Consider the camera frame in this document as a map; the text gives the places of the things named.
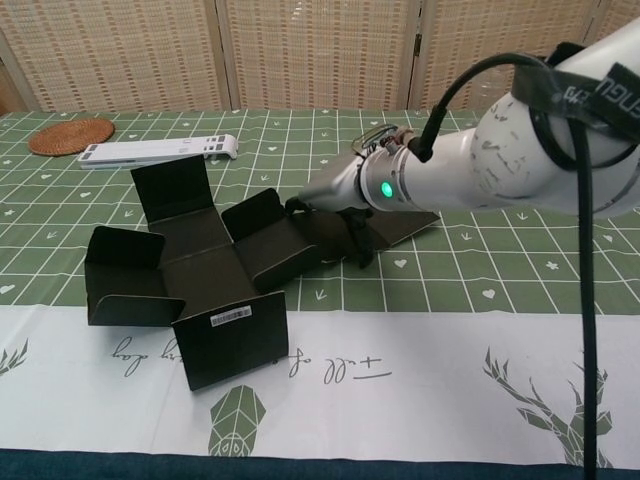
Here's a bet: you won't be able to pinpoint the white rectangular device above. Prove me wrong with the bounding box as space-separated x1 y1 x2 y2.
78 133 237 171

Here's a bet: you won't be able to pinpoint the green checked tablecloth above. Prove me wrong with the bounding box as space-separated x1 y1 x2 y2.
0 107 640 459

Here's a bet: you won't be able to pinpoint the black cardboard box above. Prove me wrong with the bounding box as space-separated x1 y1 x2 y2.
83 154 441 392

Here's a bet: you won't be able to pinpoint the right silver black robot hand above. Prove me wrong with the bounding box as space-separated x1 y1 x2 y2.
284 153 374 269

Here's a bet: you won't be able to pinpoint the bamboo folding screen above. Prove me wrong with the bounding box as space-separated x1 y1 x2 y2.
0 0 640 114

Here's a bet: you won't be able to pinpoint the round woven rattan coaster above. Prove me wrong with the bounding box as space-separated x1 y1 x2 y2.
28 118 116 158

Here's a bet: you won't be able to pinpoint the right wrist coloured wires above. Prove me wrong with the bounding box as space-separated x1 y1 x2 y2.
351 124 402 152

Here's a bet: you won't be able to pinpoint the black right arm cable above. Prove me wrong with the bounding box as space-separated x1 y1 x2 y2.
409 52 601 480

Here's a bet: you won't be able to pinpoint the black velcro strap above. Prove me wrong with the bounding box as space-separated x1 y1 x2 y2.
512 58 640 126

